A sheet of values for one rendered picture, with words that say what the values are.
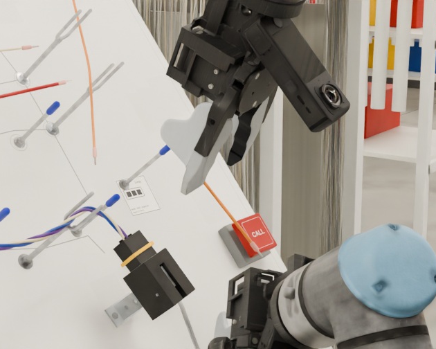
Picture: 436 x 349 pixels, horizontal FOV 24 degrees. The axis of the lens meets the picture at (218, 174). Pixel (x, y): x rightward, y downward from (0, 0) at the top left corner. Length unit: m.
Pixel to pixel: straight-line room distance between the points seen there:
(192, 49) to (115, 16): 0.50
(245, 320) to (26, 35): 0.50
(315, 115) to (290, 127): 1.28
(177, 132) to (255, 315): 0.19
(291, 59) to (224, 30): 0.07
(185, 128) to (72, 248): 0.26
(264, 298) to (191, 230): 0.31
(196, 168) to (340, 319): 0.21
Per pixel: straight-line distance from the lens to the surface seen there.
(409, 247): 0.81
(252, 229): 1.29
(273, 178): 1.81
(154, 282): 1.07
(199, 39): 0.92
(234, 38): 0.92
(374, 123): 4.20
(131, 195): 1.23
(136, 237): 1.09
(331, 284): 0.83
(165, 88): 1.38
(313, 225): 2.19
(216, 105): 0.91
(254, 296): 0.98
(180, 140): 0.95
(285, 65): 0.89
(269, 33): 0.89
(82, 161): 1.22
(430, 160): 3.82
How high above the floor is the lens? 1.49
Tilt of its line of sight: 14 degrees down
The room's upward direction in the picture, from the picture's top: straight up
